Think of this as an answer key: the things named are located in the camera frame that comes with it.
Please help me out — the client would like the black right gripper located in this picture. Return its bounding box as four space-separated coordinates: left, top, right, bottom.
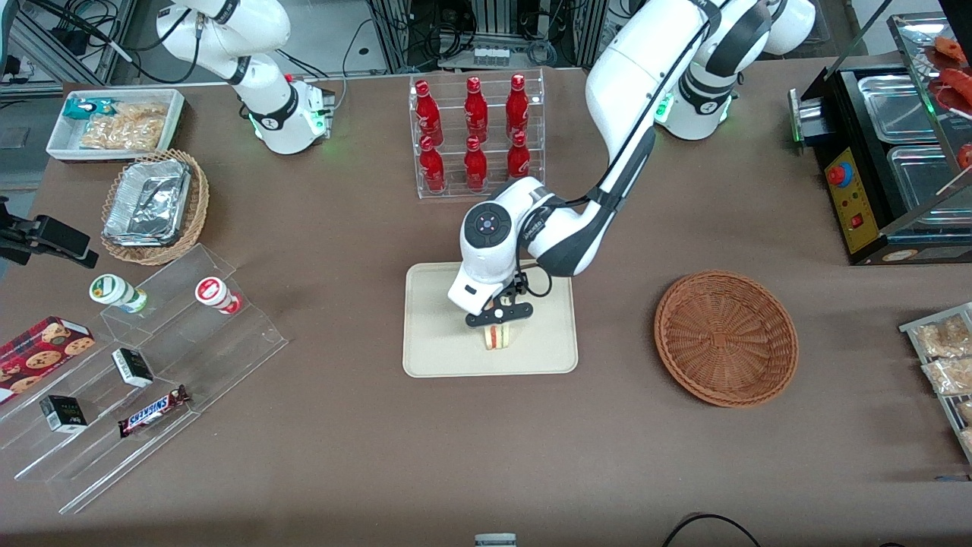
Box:
0 198 100 269

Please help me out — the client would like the beige rectangular serving tray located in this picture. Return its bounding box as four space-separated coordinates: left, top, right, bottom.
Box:
402 258 579 378

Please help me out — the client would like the oval wicker basket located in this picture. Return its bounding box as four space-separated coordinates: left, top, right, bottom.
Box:
100 148 210 267

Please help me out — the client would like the round brown wicker basket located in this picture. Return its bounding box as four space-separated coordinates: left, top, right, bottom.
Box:
654 270 799 409

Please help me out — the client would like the tray of packaged snacks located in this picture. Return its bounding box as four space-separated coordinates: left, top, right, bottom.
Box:
899 302 972 465

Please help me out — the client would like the green lidded yogurt cup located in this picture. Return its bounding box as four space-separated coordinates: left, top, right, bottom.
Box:
89 273 150 315

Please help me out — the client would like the stack of foil trays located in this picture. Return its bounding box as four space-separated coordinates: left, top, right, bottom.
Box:
102 158 192 248

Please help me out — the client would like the white rectangular snack bin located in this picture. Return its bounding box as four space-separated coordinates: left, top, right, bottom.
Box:
46 88 186 163

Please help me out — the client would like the red cookie box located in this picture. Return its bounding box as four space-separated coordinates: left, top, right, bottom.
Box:
0 316 96 405

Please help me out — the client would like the clear bag of chips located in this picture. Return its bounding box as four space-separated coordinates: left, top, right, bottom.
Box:
79 102 170 152

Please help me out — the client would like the teal snack packet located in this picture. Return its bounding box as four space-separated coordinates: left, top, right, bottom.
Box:
62 97 120 122

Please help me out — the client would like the clear acrylic bottle rack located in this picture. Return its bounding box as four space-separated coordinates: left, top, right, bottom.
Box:
409 68 546 201

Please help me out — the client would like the small black carton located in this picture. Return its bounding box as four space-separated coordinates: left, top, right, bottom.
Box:
111 347 155 389
39 394 89 435

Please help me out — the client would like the red drink bottle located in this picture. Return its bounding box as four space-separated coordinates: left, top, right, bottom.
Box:
418 135 447 194
414 80 444 145
463 135 489 191
464 76 490 143
505 74 531 141
506 131 532 182

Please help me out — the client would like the red lidded yogurt cup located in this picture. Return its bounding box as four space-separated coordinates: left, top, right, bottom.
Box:
194 277 245 317

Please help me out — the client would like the Snickers chocolate bar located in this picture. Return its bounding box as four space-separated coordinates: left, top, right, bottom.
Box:
117 384 191 438

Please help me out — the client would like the clear acrylic step shelf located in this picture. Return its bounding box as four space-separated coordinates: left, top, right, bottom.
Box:
0 243 290 516

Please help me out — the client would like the silver box with green light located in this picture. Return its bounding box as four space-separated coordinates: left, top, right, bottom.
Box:
788 87 830 146

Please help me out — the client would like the steel warmer pan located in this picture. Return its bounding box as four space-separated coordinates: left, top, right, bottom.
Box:
857 74 936 144
886 144 972 215

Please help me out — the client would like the black food warmer machine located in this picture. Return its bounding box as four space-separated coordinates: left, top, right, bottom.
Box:
790 65 972 267

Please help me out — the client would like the clear bag of pastries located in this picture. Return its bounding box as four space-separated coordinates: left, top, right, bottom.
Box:
913 315 972 360
922 356 972 397

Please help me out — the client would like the glass warmer lid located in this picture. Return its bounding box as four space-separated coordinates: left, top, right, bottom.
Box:
887 11 972 223

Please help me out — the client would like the black wrist cable bracket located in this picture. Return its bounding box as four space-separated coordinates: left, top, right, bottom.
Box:
497 273 531 306

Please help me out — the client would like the aluminium profile frame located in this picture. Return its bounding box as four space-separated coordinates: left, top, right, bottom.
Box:
0 0 139 96

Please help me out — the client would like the black cable loop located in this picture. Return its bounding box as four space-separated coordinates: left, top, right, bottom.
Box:
661 514 764 547

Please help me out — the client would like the aluminium frame rack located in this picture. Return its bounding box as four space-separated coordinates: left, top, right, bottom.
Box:
366 0 608 73

